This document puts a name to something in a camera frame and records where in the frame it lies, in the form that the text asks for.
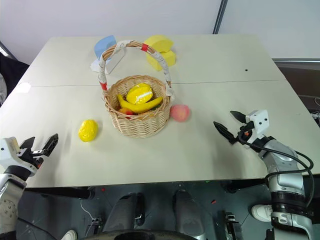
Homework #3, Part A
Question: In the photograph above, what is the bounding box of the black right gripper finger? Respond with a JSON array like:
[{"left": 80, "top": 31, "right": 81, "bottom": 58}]
[
  {"left": 213, "top": 121, "right": 237, "bottom": 146},
  {"left": 229, "top": 110, "right": 247, "bottom": 124}
]

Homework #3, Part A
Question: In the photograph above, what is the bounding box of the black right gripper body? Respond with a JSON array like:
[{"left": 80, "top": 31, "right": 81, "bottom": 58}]
[{"left": 233, "top": 123, "right": 255, "bottom": 146}]

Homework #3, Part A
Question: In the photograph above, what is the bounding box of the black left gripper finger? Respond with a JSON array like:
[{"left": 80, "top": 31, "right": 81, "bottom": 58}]
[
  {"left": 40, "top": 133, "right": 59, "bottom": 157},
  {"left": 19, "top": 136, "right": 36, "bottom": 154}
]

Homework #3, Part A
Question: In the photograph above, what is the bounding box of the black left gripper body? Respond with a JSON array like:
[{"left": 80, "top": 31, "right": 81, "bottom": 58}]
[{"left": 17, "top": 146, "right": 48, "bottom": 176}]

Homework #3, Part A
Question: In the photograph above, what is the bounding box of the small orange fruit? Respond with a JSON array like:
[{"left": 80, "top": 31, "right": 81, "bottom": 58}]
[{"left": 118, "top": 107, "right": 136, "bottom": 117}]

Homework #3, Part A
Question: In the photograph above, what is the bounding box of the plain yellow lemon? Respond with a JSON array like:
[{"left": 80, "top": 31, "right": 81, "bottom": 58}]
[{"left": 78, "top": 119, "right": 99, "bottom": 144}]

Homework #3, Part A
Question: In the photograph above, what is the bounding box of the pink peach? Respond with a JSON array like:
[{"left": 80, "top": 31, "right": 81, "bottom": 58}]
[{"left": 169, "top": 103, "right": 192, "bottom": 124}]

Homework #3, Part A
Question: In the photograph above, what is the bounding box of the white shoe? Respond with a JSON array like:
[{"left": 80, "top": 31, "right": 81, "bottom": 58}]
[
  {"left": 250, "top": 204, "right": 274, "bottom": 223},
  {"left": 60, "top": 229, "right": 78, "bottom": 240}
]

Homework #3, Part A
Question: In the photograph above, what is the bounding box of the dark rounded robot leg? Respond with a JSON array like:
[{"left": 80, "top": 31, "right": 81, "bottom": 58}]
[
  {"left": 103, "top": 191, "right": 146, "bottom": 234},
  {"left": 173, "top": 189, "right": 210, "bottom": 237}
]

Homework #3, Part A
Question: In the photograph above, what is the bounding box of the yellow banana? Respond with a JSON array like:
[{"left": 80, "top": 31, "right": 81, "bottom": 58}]
[{"left": 116, "top": 93, "right": 164, "bottom": 114}]

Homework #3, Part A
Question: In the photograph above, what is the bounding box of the yellow square foam block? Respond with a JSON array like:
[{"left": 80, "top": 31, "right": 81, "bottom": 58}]
[{"left": 145, "top": 49, "right": 177, "bottom": 73}]

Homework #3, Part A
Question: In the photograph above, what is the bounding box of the yellow lemon with white label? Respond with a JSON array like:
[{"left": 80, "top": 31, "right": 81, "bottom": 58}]
[{"left": 125, "top": 83, "right": 154, "bottom": 105}]

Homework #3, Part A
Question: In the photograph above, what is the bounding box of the yellow arched foam block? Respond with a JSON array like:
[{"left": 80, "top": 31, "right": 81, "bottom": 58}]
[{"left": 143, "top": 34, "right": 175, "bottom": 54}]

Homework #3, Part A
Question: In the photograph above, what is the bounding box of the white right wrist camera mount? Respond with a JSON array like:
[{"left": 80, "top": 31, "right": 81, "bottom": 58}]
[{"left": 245, "top": 109, "right": 270, "bottom": 141}]

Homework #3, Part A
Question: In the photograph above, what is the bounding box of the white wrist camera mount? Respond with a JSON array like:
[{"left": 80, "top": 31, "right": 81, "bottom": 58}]
[
  {"left": 245, "top": 109, "right": 270, "bottom": 141},
  {"left": 0, "top": 136, "right": 21, "bottom": 174}
]

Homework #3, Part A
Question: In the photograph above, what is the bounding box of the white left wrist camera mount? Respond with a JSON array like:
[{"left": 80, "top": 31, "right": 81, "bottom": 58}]
[{"left": 0, "top": 136, "right": 21, "bottom": 174}]

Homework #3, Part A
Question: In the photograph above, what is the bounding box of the black table frame bar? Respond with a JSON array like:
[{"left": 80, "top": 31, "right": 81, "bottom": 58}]
[{"left": 24, "top": 185, "right": 96, "bottom": 201}]

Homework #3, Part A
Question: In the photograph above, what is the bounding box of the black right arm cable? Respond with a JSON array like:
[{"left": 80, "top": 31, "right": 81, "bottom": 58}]
[{"left": 237, "top": 131, "right": 315, "bottom": 210}]

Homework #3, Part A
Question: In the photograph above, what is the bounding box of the white floor cable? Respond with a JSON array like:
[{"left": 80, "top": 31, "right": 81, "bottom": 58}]
[{"left": 80, "top": 199, "right": 94, "bottom": 219}]

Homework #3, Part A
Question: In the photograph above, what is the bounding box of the wicker basket with handle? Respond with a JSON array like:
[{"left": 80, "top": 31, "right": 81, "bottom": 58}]
[{"left": 96, "top": 39, "right": 175, "bottom": 137}]

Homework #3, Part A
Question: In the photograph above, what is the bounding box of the black table foot bracket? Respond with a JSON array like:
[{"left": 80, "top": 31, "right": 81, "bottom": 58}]
[
  {"left": 223, "top": 211, "right": 241, "bottom": 240},
  {"left": 86, "top": 216, "right": 104, "bottom": 237}
]

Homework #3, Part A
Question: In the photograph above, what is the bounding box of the grey metal post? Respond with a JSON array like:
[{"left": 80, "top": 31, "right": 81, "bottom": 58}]
[{"left": 212, "top": 0, "right": 234, "bottom": 35}]

